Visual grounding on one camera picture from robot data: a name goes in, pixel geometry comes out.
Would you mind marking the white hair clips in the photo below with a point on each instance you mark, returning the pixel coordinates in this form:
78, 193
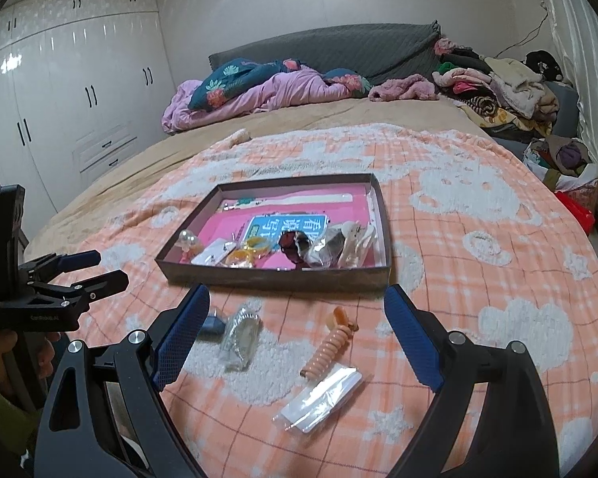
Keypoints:
356, 246

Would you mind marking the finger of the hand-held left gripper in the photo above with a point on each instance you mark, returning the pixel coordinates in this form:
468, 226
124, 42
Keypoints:
77, 260
104, 284

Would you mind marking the grey padded headboard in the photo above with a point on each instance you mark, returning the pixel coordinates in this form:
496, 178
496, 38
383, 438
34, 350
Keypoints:
354, 50

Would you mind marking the shallow brown cardboard box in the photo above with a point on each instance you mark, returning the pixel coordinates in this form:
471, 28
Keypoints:
279, 280

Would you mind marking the cream curtain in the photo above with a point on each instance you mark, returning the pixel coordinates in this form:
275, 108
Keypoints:
593, 84

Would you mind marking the teal floral pillow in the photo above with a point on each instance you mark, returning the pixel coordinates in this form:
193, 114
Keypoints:
224, 82

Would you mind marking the person's left hand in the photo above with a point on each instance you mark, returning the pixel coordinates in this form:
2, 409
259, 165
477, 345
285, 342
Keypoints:
47, 358

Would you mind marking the brown sunglasses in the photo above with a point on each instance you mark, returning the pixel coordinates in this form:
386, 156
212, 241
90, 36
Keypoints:
291, 249

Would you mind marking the red bag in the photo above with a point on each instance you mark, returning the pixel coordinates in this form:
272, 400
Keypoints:
575, 211

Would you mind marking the pink fuzzy garment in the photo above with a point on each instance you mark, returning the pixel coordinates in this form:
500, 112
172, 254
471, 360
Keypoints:
403, 88

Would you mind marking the person's left forearm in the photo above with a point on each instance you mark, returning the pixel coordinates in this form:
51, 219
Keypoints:
0, 408

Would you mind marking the clear yellow pearl claw clip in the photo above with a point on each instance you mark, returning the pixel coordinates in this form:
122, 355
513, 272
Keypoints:
188, 244

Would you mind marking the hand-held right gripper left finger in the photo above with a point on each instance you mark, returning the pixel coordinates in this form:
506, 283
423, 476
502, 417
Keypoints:
179, 338

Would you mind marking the pink quilt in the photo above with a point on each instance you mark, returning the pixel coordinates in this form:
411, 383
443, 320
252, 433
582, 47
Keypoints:
279, 92

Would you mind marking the dark hair accessory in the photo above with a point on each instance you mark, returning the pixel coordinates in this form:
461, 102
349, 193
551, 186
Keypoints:
329, 249

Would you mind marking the black garment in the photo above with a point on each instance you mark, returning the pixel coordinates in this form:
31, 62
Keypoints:
543, 62

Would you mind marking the pile of clothes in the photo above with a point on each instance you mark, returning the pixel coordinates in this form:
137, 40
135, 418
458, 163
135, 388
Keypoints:
508, 84

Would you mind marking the tan bed sheet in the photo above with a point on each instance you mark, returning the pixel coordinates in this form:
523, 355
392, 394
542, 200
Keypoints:
129, 169

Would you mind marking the bag of clothes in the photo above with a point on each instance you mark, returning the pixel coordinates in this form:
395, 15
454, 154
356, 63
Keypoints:
568, 159

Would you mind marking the orange plaid cloud blanket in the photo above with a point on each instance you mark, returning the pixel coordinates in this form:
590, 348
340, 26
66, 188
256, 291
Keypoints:
478, 269

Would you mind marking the white earring card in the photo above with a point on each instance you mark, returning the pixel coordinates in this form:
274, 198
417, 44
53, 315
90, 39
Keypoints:
214, 254

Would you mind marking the white wardrobe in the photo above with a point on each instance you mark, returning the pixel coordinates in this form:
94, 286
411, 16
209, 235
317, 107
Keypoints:
55, 84

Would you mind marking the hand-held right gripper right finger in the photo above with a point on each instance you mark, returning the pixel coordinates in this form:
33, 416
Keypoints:
413, 338

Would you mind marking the yellow hair clip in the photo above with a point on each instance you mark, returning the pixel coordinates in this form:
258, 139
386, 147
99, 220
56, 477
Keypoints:
251, 254

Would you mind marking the grey cushion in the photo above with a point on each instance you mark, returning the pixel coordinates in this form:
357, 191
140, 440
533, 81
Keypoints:
563, 104

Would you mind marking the small blue box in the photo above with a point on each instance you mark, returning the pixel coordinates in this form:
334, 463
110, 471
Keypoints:
214, 322

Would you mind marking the clear plastic zip bag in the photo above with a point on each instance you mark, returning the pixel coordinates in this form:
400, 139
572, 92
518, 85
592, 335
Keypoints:
324, 398

